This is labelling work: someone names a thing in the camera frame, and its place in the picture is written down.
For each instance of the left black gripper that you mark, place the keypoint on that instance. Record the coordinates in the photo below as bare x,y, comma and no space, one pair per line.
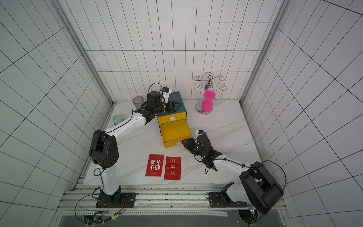
172,107

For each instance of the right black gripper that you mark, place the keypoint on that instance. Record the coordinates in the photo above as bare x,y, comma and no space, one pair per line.
194,145

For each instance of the yellow drawer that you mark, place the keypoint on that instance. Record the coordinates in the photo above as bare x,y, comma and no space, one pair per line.
175,132
171,117

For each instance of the red postcard stimulate text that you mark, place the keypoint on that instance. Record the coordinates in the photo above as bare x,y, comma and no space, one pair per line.
172,168

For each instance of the red postcard white characters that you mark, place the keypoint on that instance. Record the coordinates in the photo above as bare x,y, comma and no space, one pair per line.
155,165

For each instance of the teal drawer cabinet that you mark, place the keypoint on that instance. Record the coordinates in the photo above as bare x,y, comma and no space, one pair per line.
179,105

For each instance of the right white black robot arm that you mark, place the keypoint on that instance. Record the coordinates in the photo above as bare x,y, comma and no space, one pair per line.
253,183

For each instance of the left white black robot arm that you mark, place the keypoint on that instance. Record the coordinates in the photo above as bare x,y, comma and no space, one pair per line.
104,146

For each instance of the grey translucent cup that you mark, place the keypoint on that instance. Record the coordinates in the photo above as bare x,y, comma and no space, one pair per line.
138,101

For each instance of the pink hourglass cup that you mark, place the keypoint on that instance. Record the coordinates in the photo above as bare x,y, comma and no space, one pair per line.
207,104

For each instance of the chrome cup rack stand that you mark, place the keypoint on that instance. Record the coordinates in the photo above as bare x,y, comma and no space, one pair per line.
208,85

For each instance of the mint green jar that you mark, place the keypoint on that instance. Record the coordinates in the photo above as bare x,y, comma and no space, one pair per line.
117,119

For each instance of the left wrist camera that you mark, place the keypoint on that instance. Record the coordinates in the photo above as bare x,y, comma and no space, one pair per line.
166,92

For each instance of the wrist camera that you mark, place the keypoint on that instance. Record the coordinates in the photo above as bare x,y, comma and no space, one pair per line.
166,92
199,133

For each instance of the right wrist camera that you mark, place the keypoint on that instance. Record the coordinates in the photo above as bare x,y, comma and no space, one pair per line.
199,133

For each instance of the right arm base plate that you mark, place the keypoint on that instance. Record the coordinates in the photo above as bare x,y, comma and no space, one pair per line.
222,200

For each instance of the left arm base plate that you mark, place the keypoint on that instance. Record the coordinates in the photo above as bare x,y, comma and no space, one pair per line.
118,200

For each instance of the aluminium mounting rail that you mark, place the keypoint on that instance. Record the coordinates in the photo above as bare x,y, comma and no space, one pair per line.
150,199

